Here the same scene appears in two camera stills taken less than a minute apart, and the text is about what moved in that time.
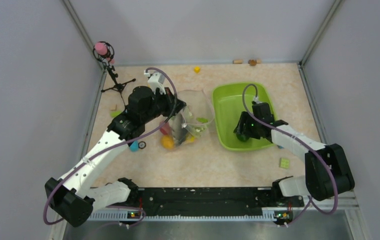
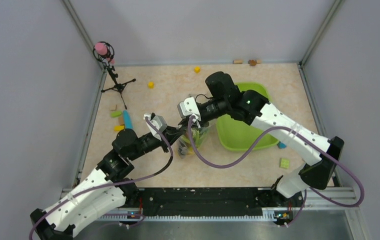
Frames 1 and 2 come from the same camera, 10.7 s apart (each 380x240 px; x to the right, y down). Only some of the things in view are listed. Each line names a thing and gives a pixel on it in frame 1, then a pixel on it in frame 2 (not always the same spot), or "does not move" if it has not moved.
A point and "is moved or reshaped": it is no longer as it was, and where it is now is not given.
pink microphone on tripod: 103,51 does not move
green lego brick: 284,163 does not move
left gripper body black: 162,104 -> 159,140
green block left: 114,114 does not move
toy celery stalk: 202,120 is moved or reshaped
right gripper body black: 251,128 -> 211,110
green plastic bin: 229,105 does not move
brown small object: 252,62 does not move
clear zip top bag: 186,126 is moved or reshaped
